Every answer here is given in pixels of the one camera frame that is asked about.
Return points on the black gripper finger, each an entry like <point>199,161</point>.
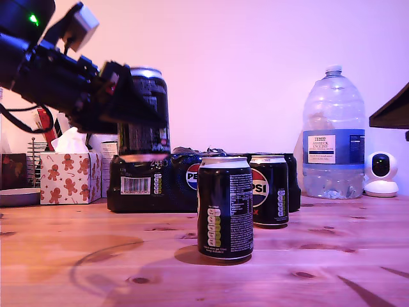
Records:
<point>105,129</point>
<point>134,102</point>
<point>396,112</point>

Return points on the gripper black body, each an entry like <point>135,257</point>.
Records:
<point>64,83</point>

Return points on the black Pepsi Max can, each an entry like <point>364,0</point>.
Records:
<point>225,208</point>
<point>143,140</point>
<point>271,192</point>

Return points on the black Pepsi 24-can pack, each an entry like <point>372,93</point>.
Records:
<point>172,198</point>

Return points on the white paper tissue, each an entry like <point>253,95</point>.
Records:
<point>70,140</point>

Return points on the white cardboard carton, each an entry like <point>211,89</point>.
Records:
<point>108,166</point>

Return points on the black and white packet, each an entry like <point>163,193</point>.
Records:
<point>59,126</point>

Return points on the red and white packet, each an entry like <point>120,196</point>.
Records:
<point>48,140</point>

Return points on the gingerbread print tissue box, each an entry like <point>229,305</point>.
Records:
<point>70,179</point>

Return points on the large clear water bottle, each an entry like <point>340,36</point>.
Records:
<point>332,112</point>

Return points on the dark red patterned box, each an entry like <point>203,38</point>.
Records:
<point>12,171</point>

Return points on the shallow grey bowl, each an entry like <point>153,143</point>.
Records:
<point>16,198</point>

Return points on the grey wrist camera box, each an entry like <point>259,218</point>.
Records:
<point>83,25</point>

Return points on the small white security camera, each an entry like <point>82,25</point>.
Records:
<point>380,185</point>

